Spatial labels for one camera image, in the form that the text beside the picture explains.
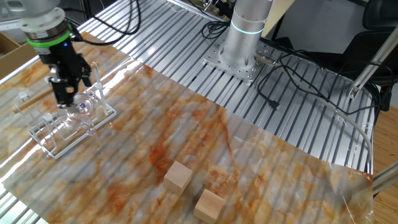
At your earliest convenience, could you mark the black coiled cable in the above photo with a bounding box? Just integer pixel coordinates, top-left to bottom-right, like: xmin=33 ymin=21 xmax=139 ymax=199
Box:
xmin=200 ymin=20 xmax=231 ymax=40

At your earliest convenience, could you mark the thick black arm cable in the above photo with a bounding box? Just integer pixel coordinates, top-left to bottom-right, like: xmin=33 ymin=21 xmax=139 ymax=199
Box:
xmin=62 ymin=0 xmax=142 ymax=47

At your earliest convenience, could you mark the white wire cup rack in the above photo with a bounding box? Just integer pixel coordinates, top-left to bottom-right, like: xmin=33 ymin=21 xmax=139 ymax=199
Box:
xmin=12 ymin=59 xmax=118 ymax=159

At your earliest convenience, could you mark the light grey cable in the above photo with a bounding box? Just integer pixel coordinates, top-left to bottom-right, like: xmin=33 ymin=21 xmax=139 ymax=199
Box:
xmin=292 ymin=74 xmax=374 ymax=175

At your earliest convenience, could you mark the light wooden cube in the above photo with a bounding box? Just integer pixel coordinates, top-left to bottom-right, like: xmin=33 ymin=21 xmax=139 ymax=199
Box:
xmin=163 ymin=160 xmax=194 ymax=197
xmin=193 ymin=189 xmax=226 ymax=224

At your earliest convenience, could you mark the black office chair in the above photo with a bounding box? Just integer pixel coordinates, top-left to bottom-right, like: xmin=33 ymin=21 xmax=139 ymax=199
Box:
xmin=338 ymin=0 xmax=398 ymax=113

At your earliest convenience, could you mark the tan wooden board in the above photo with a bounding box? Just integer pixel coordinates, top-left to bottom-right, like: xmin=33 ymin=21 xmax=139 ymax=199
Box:
xmin=261 ymin=0 xmax=296 ymax=39

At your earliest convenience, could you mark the black power cable with plug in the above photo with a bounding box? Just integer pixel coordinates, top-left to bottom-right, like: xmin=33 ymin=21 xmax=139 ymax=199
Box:
xmin=256 ymin=62 xmax=282 ymax=112

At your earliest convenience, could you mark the black cable bundle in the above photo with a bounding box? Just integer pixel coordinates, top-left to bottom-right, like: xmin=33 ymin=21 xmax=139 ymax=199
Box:
xmin=261 ymin=37 xmax=386 ymax=116

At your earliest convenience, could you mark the silver perforated base plate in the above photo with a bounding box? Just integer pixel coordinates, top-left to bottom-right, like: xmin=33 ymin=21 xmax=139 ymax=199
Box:
xmin=203 ymin=29 xmax=276 ymax=84

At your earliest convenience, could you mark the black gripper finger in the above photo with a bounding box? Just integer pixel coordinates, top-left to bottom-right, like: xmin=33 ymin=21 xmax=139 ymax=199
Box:
xmin=80 ymin=54 xmax=93 ymax=88
xmin=49 ymin=66 xmax=78 ymax=109

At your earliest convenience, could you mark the open cardboard box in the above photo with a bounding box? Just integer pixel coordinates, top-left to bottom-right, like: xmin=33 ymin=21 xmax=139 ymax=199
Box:
xmin=0 ymin=32 xmax=40 ymax=80

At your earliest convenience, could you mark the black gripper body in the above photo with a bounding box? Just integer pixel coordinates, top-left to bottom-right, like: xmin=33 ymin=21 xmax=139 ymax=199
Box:
xmin=37 ymin=42 xmax=84 ymax=83

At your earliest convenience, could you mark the orange marble pattern mat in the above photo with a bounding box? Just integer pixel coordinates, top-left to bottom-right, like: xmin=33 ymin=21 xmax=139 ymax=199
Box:
xmin=0 ymin=30 xmax=374 ymax=224

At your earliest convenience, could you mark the clear glass cup with handle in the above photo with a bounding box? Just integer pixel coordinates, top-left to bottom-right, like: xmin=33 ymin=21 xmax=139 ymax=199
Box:
xmin=61 ymin=91 xmax=99 ymax=138

